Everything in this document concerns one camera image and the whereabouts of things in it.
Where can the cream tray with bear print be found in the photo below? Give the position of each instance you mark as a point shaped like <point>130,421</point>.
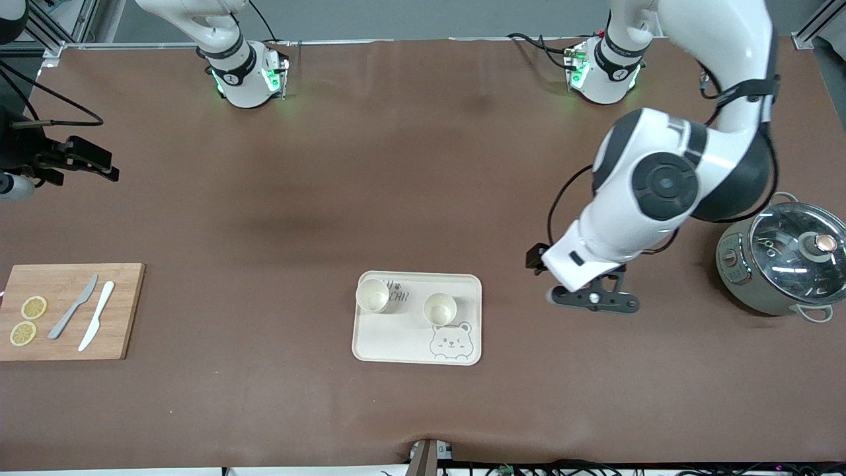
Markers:
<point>410,344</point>

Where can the aluminium frame post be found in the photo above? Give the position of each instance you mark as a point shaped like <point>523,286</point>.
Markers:
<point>809,33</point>
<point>86,20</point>

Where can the grey plastic knife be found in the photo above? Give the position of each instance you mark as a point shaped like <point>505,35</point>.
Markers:
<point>63,322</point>

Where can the white plastic knife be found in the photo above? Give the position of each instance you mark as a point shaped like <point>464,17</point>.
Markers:
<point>104,299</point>

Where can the yellow lemon slice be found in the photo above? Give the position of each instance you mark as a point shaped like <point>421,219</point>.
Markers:
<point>34,307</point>
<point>23,334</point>

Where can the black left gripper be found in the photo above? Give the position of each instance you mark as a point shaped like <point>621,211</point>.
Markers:
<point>534,256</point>

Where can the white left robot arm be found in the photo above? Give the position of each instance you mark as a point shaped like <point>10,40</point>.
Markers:
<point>661,132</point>

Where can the glass pot lid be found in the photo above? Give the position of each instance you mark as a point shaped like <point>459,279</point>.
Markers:
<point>780,264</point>

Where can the brown table mat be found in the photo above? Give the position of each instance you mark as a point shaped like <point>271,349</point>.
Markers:
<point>423,165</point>

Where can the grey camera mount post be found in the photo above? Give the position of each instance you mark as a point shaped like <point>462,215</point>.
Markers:
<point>426,459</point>

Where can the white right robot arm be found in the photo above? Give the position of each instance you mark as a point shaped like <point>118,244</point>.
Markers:
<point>243,79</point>

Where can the bamboo cutting board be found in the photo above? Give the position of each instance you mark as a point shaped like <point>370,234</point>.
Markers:
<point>26,281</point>

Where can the white paper cup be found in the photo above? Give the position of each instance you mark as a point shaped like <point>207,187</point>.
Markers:
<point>439,309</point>
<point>372,295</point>

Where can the grey electric cooking pot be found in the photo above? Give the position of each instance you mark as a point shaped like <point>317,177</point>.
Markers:
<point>743,291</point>

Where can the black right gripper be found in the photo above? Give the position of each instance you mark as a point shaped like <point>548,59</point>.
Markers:
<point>18,151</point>

